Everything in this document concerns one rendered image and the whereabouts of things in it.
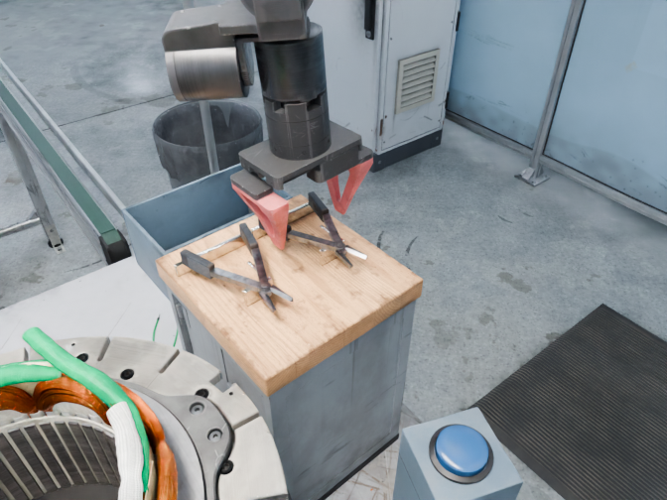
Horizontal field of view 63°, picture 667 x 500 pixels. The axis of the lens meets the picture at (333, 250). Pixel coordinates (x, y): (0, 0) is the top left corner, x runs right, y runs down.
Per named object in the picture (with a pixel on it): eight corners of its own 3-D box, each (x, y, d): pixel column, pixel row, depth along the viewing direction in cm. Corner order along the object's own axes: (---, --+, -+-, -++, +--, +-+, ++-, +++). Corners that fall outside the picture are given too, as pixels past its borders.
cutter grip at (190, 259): (182, 264, 53) (179, 251, 52) (188, 260, 54) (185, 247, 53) (210, 280, 52) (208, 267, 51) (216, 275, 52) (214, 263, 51)
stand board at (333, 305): (159, 276, 58) (154, 259, 56) (301, 209, 67) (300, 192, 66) (267, 398, 46) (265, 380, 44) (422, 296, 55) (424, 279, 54)
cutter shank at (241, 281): (210, 276, 51) (209, 271, 51) (215, 271, 52) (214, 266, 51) (265, 295, 50) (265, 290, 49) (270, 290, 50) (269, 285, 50)
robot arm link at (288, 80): (321, 27, 41) (322, 5, 46) (230, 34, 42) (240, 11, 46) (328, 111, 46) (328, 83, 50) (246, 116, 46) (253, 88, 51)
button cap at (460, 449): (450, 483, 41) (451, 476, 40) (426, 437, 44) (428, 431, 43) (496, 467, 42) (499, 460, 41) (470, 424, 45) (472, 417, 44)
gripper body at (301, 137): (239, 170, 52) (224, 96, 47) (322, 132, 57) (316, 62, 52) (279, 196, 48) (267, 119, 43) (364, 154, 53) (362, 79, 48)
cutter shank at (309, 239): (287, 238, 56) (287, 233, 55) (291, 234, 56) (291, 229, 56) (340, 254, 54) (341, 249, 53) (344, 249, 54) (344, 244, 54)
